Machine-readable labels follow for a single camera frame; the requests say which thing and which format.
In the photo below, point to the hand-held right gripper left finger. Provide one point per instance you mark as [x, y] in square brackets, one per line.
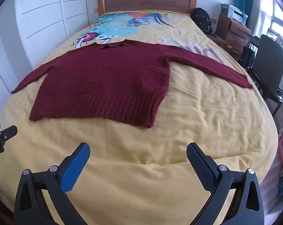
[73, 171]

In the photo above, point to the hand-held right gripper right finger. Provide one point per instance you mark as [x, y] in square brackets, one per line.
[201, 171]

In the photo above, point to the burgundy knitted sweater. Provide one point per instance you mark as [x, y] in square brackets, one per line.
[104, 79]

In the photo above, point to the yellow printed bed cover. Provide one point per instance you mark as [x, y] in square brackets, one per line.
[202, 121]

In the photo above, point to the white wardrobe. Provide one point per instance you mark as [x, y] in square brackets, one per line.
[43, 16]

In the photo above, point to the black binders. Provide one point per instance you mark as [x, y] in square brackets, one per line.
[248, 56]

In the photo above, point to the black office chair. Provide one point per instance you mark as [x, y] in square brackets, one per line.
[268, 61]

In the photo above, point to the cardboard boxes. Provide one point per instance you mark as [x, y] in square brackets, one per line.
[237, 37]

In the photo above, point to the black backpack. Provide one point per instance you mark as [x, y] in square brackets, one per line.
[202, 18]

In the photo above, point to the white printer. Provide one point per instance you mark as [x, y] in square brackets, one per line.
[235, 14]

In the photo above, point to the window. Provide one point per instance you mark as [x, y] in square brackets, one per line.
[277, 16]

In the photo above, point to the teal curtain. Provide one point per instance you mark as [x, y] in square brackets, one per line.
[243, 0]

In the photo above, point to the wooden headboard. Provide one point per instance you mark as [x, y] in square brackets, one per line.
[143, 3]

